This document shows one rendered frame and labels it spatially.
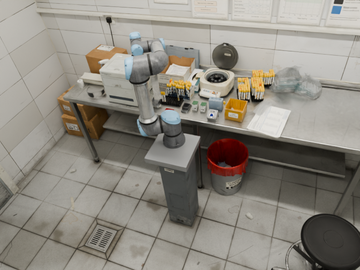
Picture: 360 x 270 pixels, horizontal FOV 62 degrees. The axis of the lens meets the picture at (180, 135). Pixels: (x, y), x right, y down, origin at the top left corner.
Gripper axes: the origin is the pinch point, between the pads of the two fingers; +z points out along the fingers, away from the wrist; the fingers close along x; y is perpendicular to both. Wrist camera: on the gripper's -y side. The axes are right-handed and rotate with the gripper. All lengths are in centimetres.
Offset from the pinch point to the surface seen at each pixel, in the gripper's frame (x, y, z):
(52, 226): 85, 72, 112
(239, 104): -13, -67, 19
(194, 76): -41, -22, 20
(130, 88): 4.7, 12.3, 7.3
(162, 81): -25.0, 1.0, 18.5
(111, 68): 0.4, 28.6, -5.4
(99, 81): -15, 58, 21
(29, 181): 51, 130, 112
